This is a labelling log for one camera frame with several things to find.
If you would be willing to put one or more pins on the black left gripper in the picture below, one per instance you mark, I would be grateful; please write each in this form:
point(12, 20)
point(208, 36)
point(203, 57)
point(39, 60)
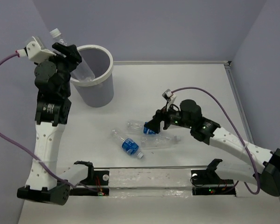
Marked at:
point(74, 56)

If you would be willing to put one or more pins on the blue label bottle front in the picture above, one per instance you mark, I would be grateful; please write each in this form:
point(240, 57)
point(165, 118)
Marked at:
point(127, 144)

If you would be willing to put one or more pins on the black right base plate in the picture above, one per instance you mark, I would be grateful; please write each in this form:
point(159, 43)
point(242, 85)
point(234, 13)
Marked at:
point(207, 184)

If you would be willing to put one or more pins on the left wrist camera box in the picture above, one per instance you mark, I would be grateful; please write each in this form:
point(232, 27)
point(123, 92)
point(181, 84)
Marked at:
point(36, 50)

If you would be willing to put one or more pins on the white round plastic bin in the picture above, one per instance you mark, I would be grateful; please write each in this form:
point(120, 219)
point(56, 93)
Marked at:
point(100, 91)

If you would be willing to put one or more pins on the clear crushed bottle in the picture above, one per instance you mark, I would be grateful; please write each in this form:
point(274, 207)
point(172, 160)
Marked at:
point(159, 141)

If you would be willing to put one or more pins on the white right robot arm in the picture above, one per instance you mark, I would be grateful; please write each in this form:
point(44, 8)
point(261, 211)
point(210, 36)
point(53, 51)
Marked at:
point(262, 166)

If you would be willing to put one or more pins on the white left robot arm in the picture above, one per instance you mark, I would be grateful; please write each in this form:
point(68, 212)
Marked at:
point(43, 185)

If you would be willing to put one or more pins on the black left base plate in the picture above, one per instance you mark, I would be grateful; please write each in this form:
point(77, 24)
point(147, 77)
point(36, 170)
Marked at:
point(97, 186)

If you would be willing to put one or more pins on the blue label bottle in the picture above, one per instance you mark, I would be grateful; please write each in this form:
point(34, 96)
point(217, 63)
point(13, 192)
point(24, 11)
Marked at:
point(127, 144)
point(135, 126)

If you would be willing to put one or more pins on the clear unlabelled bottle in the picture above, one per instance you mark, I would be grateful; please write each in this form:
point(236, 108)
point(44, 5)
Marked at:
point(83, 72)

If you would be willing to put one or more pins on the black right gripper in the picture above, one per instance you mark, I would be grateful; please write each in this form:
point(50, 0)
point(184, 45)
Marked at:
point(161, 115)

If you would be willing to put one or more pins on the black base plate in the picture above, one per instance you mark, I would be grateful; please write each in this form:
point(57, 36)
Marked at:
point(97, 186)
point(207, 184)

